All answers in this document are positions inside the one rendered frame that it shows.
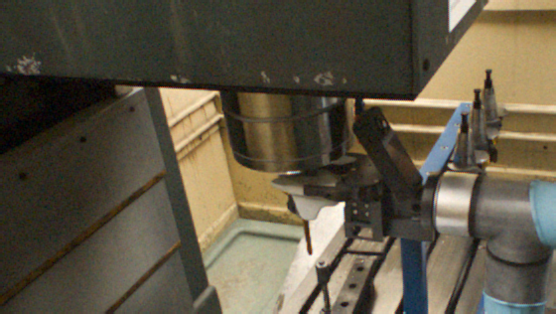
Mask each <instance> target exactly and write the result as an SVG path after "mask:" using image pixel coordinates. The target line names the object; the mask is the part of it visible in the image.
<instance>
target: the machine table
mask: <svg viewBox="0 0 556 314"><path fill-rule="evenodd" d="M369 231H370V233H369ZM371 232H372V230H371V229H369V228H362V229H361V231H355V230H354V229H353V235H354V236H365V237H372V233H371ZM397 239H398V240H397ZM443 241H444V242H443ZM451 241H452V242H451ZM372 243H373V244H372ZM479 245H482V246H487V239H483V238H477V237H468V236H461V235H447V234H439V232H437V233H436V234H435V239H434V241H433V242H427V241H425V253H427V280H428V309H429V314H476V313H477V309H478V306H479V303H480V300H481V297H482V293H483V290H482V288H484V283H486V277H485V261H487V250H486V249H482V248H481V247H479ZM347 247H348V248H347ZM379 247H380V248H381V250H380V248H379ZM395 247H396V248H395ZM339 248H340V250H339ZM342 250H357V251H375V252H386V257H385V260H384V261H382V260H381V259H382V255H372V254H355V253H351V254H350V257H349V256H348V254H346V253H341V251H342ZM379 250H380V251H379ZM441 253H442V254H441ZM336 255H337V256H336ZM353 255H354V256H353ZM444 255H445V256H444ZM374 257H375V258H374ZM337 258H339V260H338V261H337ZM341 258H342V259H341ZM356 258H366V259H374V262H375V270H374V272H373V274H372V277H373V284H374V292H373V294H372V297H371V299H362V300H361V302H360V305H359V307H358V310H357V312H356V314H404V301H403V284H402V267H401V250H400V237H392V236H388V237H387V238H386V241H384V243H381V242H375V241H366V240H363V241H361V239H355V238H349V237H345V230H344V223H342V225H341V226H340V228H339V229H338V230H337V232H336V234H335V236H334V237H333V239H331V240H330V241H329V243H328V244H327V246H326V247H325V250H324V251H323V252H322V254H321V255H320V257H319V258H318V259H317V261H316V262H314V264H313V266H312V268H311V269H310V270H309V272H308V273H307V275H306V276H305V278H304V279H303V280H302V283H301V284H300V286H298V287H297V289H296V290H295V291H294V293H293V294H292V296H291V297H290V300H289V301H288V302H287V304H286V305H285V307H283V308H282V310H281V311H280V312H279V314H315V313H317V314H320V312H319V311H320V310H321V309H322V307H323V305H324V302H322V301H324V296H323V289H322V284H320V283H319V281H318V276H317V269H316V264H317V262H318V261H319V260H320V259H323V260H325V261H326V262H327V263H328V264H329V273H330V280H329V282H330V283H328V290H330V289H331V290H330V291H331V292H330V291H329V297H330V299H331V296H333V299H331V300H330V303H331V304H333V303H335V302H336V301H335V300H336V299H337V296H338V295H339V293H340V291H341V288H342V286H343V284H344V281H345V279H346V275H348V273H349V271H350V269H351V267H352V264H353V262H354V260H355V259H356ZM444 258H445V259H444ZM336 261H337V263H335V262H336ZM347 267H349V268H347ZM331 271H332V272H333V273H331ZM376 271H377V272H376ZM345 272H346V273H345ZM341 277H342V278H341ZM331 279H332V280H331ZM337 282H338V283H337ZM314 283H315V284H314ZM317 291H318V292H319V291H320V292H319V293H318V292H317ZM315 292H317V293H318V294H317V293H315ZM384 292H385V293H384ZM335 293H336V294H335ZM307 294H308V295H307ZM315 294H317V295H315ZM309 295H310V296H309ZM304 297H305V299H304ZM320 297H321V300H319V299H320ZM301 299H302V300H301ZM315 299H317V300H315ZM334 299H335V300H334ZM331 301H333V302H331ZM296 302H297V303H296ZM308 303H309V304H308ZM302 304H304V305H303V306H302ZM310 304H311V305H310ZM307 307H308V308H307ZM311 308H312V309H313V310H312V309H311ZM299 309H301V310H299ZM297 310H298V311H297ZM306 310H307V311H306ZM308 311H309V312H308ZM398 311H399V312H398ZM318 312H319V313H318Z"/></svg>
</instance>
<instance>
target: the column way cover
mask: <svg viewBox="0 0 556 314"><path fill-rule="evenodd" d="M132 88H133V90H132V91H130V92H128V93H127V95H125V96H123V97H120V98H119V99H116V98H115V99H113V97H110V98H103V99H101V100H99V101H97V102H95V103H93V104H91V105H89V106H87V107H86V108H84V109H81V110H79V111H78V113H76V114H74V115H72V116H71V117H68V118H66V119H64V120H63V121H61V122H59V123H57V124H56V125H53V126H51V128H49V129H48V130H46V131H44V132H41V133H40V134H38V135H36V136H34V137H33V138H31V139H28V140H26V141H25V142H23V144H21V145H19V146H18V147H15V148H13V149H11V150H10V151H8V152H6V153H3V154H2V155H0V314H191V313H192V310H194V309H195V306H194V302H193V298H191V294H190V290H189V286H188V283H187V278H186V275H185V272H184V268H183V264H182V260H181V256H180V253H179V249H180V247H181V240H180V237H179V232H178V228H177V225H175V221H174V216H173V213H172V209H171V205H170V202H169V197H168V193H167V189H166V186H165V181H164V177H165V176H166V174H167V172H166V168H165V164H164V160H163V156H161V152H160V148H159V144H158V140H157V136H156V132H155V128H154V124H153V120H152V116H151V112H150V107H148V104H147V100H146V96H145V91H144V88H143V87H132Z"/></svg>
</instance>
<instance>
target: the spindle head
mask: <svg viewBox="0 0 556 314"><path fill-rule="evenodd" d="M487 3H488V0H476V1H475V2H474V3H473V4H472V5H471V8H470V9H469V10H468V11H467V13H466V14H464V15H463V16H462V18H461V20H460V21H459V22H458V24H457V25H456V26H455V27H454V28H453V30H452V31H450V32H449V23H448V0H0V79H24V80H43V81H64V82H74V83H84V84H104V85H125V86H144V87H163V88H183V89H203V90H204V91H224V92H243V93H263V94H283V95H302V96H322V97H341V98H361V99H382V100H401V101H415V99H416V98H417V97H418V95H419V94H420V93H421V92H422V91H423V88H425V87H426V85H427V84H428V83H429V81H430V80H431V79H432V77H433V76H434V74H435V72H436V71H437V70H438V69H439V68H440V67H441V66H442V64H443V63H444V62H445V59H446V58H447V57H448V55H449V54H450V53H451V52H452V51H453V50H454V49H455V48H456V46H457V45H458V43H459V42H460V41H461V39H462V38H463V36H464V35H465V33H467V31H468V30H469V29H470V27H471V26H472V25H473V23H474V22H475V21H476V18H477V17H478V16H479V15H480V13H481V12H482V11H483V9H484V8H485V7H486V4H487Z"/></svg>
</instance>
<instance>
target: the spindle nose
mask: <svg viewBox="0 0 556 314"><path fill-rule="evenodd" d="M218 96H219V100H220V104H221V111H223V116H224V122H225V127H226V132H227V138H228V142H229V146H230V148H231V149H232V155H233V158H234V160H235V161H237V162H238V163H239V164H241V165H242V166H244V167H246V169H248V170H252V171H255V172H259V173H265V174H294V173H302V172H307V171H311V170H316V169H320V168H322V166H325V165H328V164H330V163H333V162H335V161H337V160H339V159H340V158H342V157H343V156H344V155H345V154H346V153H347V152H348V151H349V150H350V149H351V148H352V146H353V144H354V133H353V131H352V125H353V124H354V111H353V99H352V98H341V97H322V96H302V95H283V94H263V93H243V92H224V91H219V92H218Z"/></svg>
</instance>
